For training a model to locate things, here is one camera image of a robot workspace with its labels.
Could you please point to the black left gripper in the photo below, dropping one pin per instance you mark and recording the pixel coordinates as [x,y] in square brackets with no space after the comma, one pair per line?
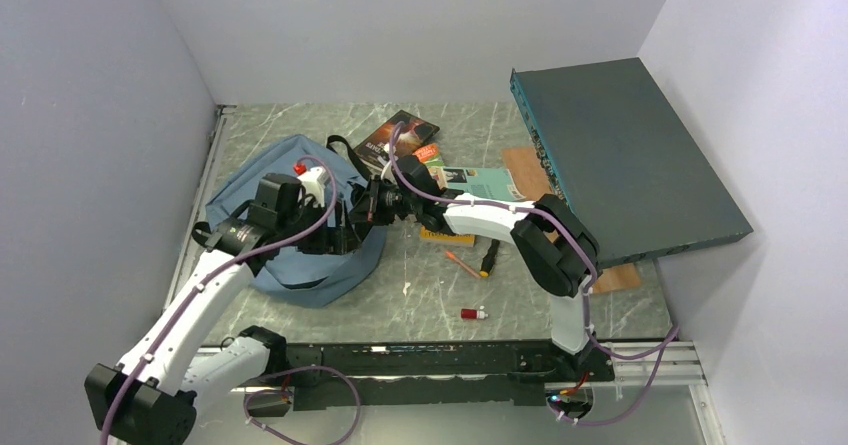
[336,239]

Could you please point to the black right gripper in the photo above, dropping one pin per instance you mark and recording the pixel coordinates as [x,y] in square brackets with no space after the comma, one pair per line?
[368,210]

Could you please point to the yellow teal picture book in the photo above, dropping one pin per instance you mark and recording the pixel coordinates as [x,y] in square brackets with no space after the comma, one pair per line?
[487,183]

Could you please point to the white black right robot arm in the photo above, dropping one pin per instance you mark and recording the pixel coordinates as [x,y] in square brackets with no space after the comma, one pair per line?
[557,248]

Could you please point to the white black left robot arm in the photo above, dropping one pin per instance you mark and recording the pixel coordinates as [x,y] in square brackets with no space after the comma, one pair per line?
[156,391]

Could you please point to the orange blue Treehouse book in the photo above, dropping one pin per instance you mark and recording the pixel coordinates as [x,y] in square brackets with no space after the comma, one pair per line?
[450,240]

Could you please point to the orange green Treehouse book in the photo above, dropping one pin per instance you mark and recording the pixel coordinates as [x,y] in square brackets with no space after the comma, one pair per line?
[430,155]

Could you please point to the orange pencil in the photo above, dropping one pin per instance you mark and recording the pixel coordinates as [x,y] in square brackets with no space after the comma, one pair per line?
[471,270]

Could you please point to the yellow black screwdriver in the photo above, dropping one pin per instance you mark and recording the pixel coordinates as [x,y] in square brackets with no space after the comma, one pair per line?
[489,260]

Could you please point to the small red white tube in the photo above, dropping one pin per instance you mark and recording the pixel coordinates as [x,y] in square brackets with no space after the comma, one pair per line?
[473,314]

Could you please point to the brown wooden board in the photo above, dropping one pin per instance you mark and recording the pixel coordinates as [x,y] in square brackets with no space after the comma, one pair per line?
[532,182]

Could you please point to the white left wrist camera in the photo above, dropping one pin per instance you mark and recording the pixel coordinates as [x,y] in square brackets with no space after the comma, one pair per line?
[313,181]

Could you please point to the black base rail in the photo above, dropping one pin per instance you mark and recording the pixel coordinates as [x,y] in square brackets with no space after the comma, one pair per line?
[518,372]

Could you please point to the dark teal network switch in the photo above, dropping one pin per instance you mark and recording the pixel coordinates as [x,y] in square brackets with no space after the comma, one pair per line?
[616,151]

